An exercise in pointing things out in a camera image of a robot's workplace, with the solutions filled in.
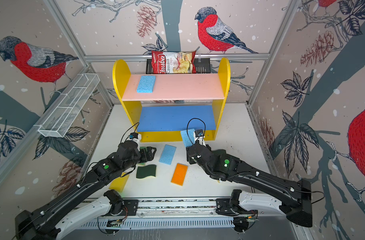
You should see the yellow shelf unit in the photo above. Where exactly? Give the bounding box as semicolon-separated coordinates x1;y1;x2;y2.
112;58;231;143

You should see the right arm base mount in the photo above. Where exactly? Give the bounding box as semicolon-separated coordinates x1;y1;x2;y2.
216;190;258;217

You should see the dark green wavy sponge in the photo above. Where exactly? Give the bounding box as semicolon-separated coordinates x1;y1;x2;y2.
136;165;157;179
213;150;227;156

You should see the orange sponge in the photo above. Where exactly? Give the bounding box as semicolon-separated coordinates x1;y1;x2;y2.
171;164;188;186

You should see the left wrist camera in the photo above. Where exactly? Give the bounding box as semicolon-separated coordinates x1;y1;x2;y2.
128;132;141;144

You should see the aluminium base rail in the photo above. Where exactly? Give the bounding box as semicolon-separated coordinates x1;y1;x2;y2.
56;193;285;239

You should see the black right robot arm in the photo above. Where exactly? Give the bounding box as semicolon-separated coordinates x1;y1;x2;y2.
186;143;313;228

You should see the light blue sponge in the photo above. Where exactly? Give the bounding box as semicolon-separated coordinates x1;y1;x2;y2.
180;129;195;148
159;145;176;165
136;75;156;93

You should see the pink upper shelf board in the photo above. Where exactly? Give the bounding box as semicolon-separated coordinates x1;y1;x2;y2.
121;74;230;101

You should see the red cassava chips bag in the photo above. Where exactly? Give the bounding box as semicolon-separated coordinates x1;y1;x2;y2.
151;51;197;74

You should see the dark green wavy sponge right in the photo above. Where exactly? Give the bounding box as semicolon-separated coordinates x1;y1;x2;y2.
213;150;227;156

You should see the yellow sponge left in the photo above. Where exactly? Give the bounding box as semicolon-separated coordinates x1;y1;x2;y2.
109;173;129;193

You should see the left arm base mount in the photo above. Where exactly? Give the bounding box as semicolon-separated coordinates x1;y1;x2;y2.
98;190;139;217

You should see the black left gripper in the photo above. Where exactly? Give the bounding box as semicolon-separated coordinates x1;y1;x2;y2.
123;145;158;172

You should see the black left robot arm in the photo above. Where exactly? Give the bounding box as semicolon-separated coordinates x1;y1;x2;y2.
15;141;156;240

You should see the dark green wavy sponge left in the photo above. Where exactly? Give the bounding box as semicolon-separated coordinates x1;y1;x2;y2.
136;165;157;179

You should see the white mesh wall tray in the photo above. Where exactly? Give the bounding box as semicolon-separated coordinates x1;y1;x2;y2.
38;73;100;138

